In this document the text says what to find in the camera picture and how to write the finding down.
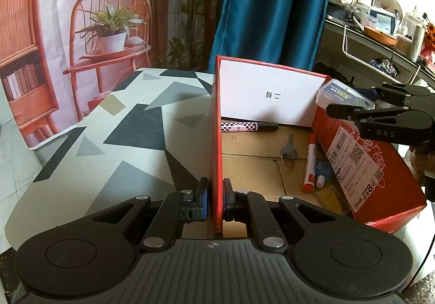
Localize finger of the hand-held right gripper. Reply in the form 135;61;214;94
325;104;384;120
350;83;420;104

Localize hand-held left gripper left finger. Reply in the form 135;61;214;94
92;178;210;250

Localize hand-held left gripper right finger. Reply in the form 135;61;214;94
223;179;335;251

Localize clear plastic box blue label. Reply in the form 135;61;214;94
315;78;376;112

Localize red cap whiteboard marker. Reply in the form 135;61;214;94
302;133;317;193

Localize grey key with ring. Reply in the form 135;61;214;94
280;134;299;169

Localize pink black checkered pen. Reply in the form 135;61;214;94
221;121;280;133

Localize red strawberry print cardboard box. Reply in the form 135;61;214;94
210;55;427;240

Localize person's right hand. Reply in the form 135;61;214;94
409;149;435;175

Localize dark patterned cloth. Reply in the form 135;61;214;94
369;58;398;75

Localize cotton swab box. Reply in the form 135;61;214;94
396;36;413;55

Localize white bottle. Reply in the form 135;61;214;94
413;26;426;62

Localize orange bowl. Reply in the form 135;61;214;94
363;26;398;46

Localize orange flowers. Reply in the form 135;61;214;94
421;14;435;60

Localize clear organizer box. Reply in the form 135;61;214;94
369;7;398;35

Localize cluttered vanity shelf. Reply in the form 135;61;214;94
323;17;435;90

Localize teal curtain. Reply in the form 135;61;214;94
212;0;337;75

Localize white wire basket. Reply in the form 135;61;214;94
343;24;422;84

